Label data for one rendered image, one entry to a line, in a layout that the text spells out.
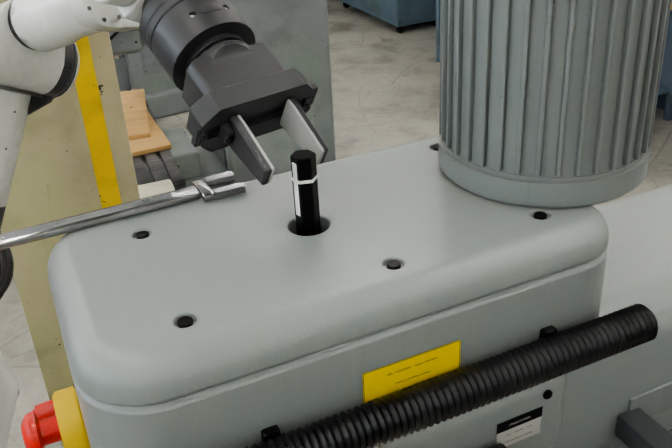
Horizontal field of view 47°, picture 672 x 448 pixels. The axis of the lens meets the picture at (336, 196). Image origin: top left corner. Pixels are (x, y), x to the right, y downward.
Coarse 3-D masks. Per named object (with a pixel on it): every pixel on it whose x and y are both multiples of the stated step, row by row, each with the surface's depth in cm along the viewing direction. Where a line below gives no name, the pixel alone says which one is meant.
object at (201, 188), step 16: (208, 176) 77; (224, 176) 77; (176, 192) 74; (192, 192) 74; (208, 192) 74; (224, 192) 74; (240, 192) 75; (112, 208) 72; (128, 208) 72; (144, 208) 72; (160, 208) 73; (48, 224) 70; (64, 224) 70; (80, 224) 70; (96, 224) 71; (0, 240) 68; (16, 240) 68; (32, 240) 68
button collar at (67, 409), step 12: (60, 396) 65; (72, 396) 65; (60, 408) 64; (72, 408) 64; (60, 420) 64; (72, 420) 64; (60, 432) 64; (72, 432) 64; (84, 432) 64; (72, 444) 64; (84, 444) 65
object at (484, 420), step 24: (552, 384) 74; (480, 408) 71; (504, 408) 72; (528, 408) 73; (552, 408) 75; (432, 432) 69; (456, 432) 70; (480, 432) 72; (504, 432) 73; (528, 432) 74; (552, 432) 76
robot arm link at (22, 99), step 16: (0, 96) 91; (16, 96) 93; (32, 96) 96; (48, 96) 97; (0, 112) 92; (16, 112) 93; (32, 112) 96; (0, 128) 92; (16, 128) 94; (0, 144) 93; (16, 144) 95; (0, 160) 93; (16, 160) 97; (0, 176) 94; (0, 192) 94
